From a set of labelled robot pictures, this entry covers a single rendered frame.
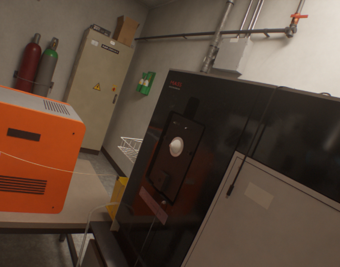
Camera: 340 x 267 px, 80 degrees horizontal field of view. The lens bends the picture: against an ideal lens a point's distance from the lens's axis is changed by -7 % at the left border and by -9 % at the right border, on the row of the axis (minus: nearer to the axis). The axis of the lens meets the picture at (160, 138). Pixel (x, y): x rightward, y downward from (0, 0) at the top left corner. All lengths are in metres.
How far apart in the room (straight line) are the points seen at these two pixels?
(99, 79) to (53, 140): 2.85
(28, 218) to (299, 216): 0.91
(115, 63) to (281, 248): 3.54
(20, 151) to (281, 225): 0.83
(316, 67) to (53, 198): 1.78
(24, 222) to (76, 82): 2.85
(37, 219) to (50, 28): 3.29
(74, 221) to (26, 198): 0.22
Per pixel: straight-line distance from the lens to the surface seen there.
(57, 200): 1.03
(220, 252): 0.55
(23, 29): 3.93
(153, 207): 0.73
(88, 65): 3.63
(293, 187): 0.46
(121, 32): 3.81
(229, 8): 2.57
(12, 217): 1.02
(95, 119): 3.79
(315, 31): 1.99
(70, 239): 1.79
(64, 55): 3.94
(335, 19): 1.99
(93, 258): 0.99
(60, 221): 1.03
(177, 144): 0.67
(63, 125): 0.89
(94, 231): 0.98
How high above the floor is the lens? 1.32
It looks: 9 degrees down
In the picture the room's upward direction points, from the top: 21 degrees clockwise
